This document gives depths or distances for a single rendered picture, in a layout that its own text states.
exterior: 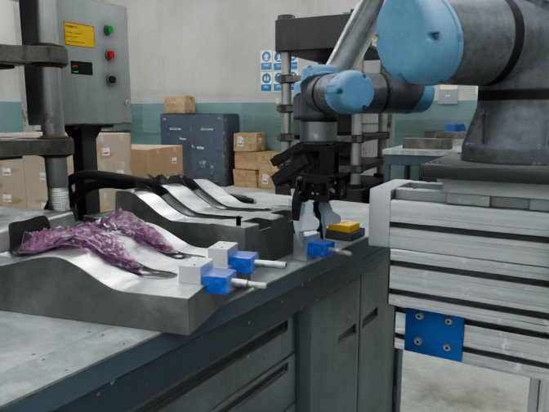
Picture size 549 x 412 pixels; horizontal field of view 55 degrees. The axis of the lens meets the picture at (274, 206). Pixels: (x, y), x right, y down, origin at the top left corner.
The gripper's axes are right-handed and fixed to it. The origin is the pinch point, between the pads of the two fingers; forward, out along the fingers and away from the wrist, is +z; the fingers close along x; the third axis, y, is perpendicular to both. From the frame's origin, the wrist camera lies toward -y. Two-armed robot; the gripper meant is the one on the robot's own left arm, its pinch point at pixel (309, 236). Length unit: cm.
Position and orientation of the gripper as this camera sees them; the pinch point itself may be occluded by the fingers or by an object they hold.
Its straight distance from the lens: 112.4
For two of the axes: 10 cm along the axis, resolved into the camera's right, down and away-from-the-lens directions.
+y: 7.6, 1.1, -6.4
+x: 6.5, -1.3, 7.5
